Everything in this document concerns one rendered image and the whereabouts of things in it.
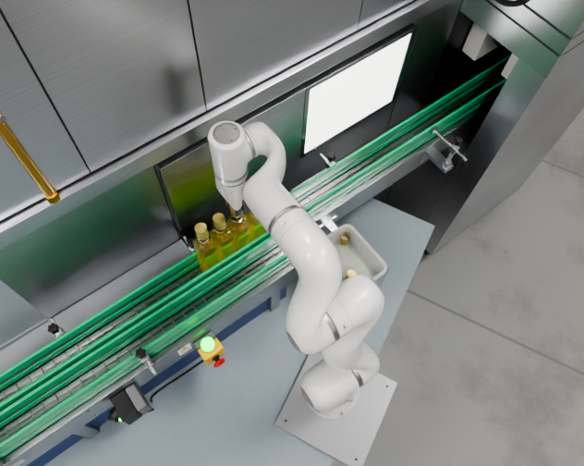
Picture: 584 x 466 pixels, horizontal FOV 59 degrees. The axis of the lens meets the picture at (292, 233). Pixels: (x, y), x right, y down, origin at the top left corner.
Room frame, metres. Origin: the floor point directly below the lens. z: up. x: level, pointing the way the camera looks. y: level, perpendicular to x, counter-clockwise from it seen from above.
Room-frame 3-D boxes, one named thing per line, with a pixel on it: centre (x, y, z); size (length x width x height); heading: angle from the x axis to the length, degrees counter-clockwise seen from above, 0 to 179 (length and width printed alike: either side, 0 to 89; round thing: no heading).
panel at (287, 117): (1.03, 0.01, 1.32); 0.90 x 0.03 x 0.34; 131
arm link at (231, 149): (0.72, 0.16, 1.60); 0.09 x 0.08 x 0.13; 127
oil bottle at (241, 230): (0.72, 0.16, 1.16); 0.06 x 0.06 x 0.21; 41
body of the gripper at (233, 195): (0.72, 0.16, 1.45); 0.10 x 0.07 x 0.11; 41
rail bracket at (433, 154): (1.15, -0.54, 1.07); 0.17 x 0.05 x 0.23; 41
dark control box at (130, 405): (0.22, 0.45, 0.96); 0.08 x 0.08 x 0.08; 41
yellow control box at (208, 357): (0.41, 0.23, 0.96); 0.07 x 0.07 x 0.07; 41
